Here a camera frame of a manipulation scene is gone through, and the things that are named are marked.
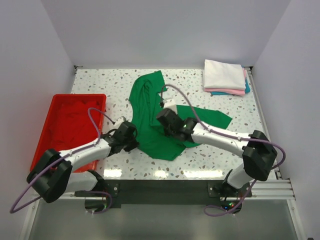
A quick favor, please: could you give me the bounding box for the green t shirt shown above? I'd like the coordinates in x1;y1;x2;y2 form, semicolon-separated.
128;70;233;161

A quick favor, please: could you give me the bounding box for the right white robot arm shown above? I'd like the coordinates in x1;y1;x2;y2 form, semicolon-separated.
156;108;278;197

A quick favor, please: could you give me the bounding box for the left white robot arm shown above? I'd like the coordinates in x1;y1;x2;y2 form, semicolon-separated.
26;120;139;203

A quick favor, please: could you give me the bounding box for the red plastic bin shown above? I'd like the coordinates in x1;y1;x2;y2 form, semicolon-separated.
30;94;107;170

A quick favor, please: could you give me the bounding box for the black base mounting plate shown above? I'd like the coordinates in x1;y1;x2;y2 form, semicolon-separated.
84;178;253;213

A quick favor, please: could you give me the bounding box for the folded white t shirt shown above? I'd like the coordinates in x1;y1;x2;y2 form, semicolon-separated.
203;59;246;90

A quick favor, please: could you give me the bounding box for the folded pink t shirt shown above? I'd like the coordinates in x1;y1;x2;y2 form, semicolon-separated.
204;67;251;97

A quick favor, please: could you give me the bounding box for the folded teal t shirt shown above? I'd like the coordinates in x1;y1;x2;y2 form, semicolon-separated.
210;77;251;96

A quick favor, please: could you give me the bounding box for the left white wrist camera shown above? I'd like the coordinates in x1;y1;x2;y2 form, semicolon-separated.
113;116;127;126

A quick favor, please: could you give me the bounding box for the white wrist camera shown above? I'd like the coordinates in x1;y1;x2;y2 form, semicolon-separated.
160;98;178;114
113;116;127;126

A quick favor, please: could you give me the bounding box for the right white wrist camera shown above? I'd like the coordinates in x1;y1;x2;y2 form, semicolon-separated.
160;98;178;114

